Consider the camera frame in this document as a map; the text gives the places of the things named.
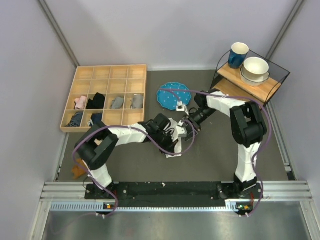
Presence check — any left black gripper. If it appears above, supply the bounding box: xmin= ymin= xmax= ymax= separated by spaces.
xmin=153 ymin=130 xmax=179 ymax=156

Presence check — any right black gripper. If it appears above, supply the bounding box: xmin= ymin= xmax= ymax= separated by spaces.
xmin=183 ymin=107 xmax=217 ymax=143

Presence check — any white underwear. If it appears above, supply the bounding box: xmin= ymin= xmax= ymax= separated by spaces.
xmin=165 ymin=118 xmax=182 ymax=159

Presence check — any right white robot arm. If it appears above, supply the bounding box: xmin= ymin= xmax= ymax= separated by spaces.
xmin=185 ymin=89 xmax=267 ymax=198

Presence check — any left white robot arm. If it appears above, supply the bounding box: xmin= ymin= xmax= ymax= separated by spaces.
xmin=74 ymin=113 xmax=187 ymax=199

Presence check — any light grey rolled underwear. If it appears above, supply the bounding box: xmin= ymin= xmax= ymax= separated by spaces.
xmin=130 ymin=94 xmax=144 ymax=109

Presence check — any navy rolled underwear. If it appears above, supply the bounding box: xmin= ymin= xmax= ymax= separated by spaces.
xmin=87 ymin=112 xmax=103 ymax=127

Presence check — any black rolled underwear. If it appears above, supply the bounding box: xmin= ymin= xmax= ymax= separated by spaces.
xmin=86 ymin=92 xmax=106 ymax=110

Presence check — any pink rolled underwear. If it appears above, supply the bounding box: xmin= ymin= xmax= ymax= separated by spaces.
xmin=74 ymin=96 xmax=87 ymax=110

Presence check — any denim blue rolled underwear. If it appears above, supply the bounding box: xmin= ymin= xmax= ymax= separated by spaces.
xmin=66 ymin=111 xmax=83 ymax=128

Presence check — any blue dotted plate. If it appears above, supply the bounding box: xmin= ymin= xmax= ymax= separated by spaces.
xmin=156 ymin=82 xmax=192 ymax=111

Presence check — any wooden compartment organizer box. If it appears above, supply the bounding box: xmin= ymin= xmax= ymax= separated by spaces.
xmin=60 ymin=64 xmax=147 ymax=133

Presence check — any white scalloped dish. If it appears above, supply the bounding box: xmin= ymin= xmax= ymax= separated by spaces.
xmin=240 ymin=67 xmax=270 ymax=87

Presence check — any orange brown cloth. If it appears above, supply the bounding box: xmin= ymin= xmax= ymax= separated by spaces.
xmin=71 ymin=139 xmax=103 ymax=180

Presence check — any white bowl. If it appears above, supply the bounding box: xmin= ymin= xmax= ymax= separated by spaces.
xmin=242 ymin=57 xmax=270 ymax=78

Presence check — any blue mug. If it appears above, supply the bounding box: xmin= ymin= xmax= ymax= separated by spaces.
xmin=228 ymin=42 xmax=250 ymax=69

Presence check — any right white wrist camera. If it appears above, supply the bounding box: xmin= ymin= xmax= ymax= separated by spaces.
xmin=176 ymin=101 xmax=188 ymax=113

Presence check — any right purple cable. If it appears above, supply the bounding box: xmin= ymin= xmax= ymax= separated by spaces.
xmin=172 ymin=89 xmax=273 ymax=218

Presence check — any purple cable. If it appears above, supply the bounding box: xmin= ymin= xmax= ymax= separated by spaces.
xmin=72 ymin=119 xmax=197 ymax=221
xmin=172 ymin=89 xmax=273 ymax=218

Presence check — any black wire wooden shelf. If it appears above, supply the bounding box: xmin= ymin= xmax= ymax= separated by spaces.
xmin=210 ymin=50 xmax=291 ymax=107

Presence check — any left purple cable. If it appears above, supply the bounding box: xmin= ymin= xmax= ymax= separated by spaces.
xmin=72 ymin=119 xmax=197 ymax=221

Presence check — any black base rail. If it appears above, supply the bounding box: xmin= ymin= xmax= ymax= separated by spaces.
xmin=84 ymin=180 xmax=266 ymax=208

